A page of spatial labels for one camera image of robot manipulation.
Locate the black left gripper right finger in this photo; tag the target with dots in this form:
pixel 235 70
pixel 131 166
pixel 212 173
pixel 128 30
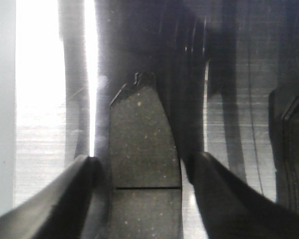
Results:
pixel 230 209

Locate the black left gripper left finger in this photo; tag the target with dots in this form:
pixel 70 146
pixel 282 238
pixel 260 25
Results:
pixel 61 210

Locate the dark grey brake pad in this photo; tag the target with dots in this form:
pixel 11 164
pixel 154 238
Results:
pixel 146 171

